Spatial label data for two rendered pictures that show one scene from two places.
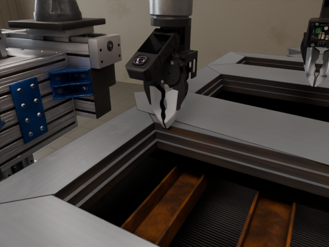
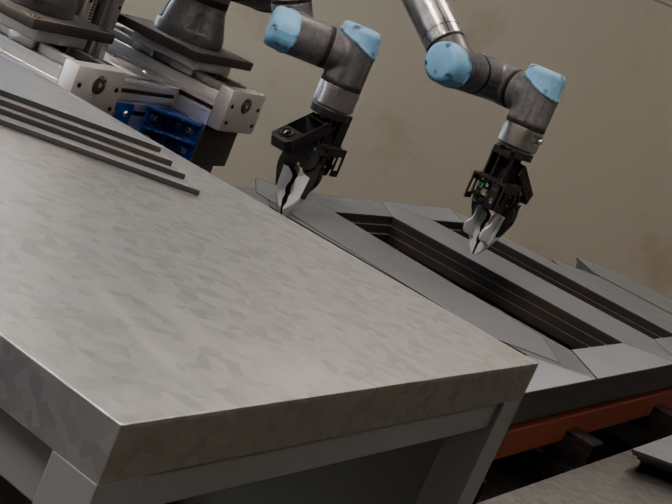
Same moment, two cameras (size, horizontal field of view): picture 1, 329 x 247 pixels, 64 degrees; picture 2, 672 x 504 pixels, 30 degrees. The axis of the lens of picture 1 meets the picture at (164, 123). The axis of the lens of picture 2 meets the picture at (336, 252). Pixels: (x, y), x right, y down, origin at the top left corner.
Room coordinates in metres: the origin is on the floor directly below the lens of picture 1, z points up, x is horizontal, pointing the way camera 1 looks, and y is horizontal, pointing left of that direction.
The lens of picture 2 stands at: (-1.71, -0.14, 1.34)
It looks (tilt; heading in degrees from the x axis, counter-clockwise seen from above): 13 degrees down; 1
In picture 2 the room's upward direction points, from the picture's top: 23 degrees clockwise
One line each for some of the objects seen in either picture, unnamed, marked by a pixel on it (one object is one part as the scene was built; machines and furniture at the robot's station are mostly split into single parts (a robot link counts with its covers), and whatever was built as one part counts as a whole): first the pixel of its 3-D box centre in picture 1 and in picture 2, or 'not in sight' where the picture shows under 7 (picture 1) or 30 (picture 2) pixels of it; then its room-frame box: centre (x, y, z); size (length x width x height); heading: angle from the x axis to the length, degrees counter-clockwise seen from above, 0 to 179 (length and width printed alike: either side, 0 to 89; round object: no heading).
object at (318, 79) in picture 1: (325, 69); (485, 234); (0.58, -0.36, 0.96); 0.06 x 0.03 x 0.09; 150
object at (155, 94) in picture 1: (163, 103); (290, 190); (0.52, 0.00, 0.91); 0.06 x 0.03 x 0.09; 151
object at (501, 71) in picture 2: not in sight; (489, 78); (0.64, -0.25, 1.22); 0.11 x 0.11 x 0.08; 53
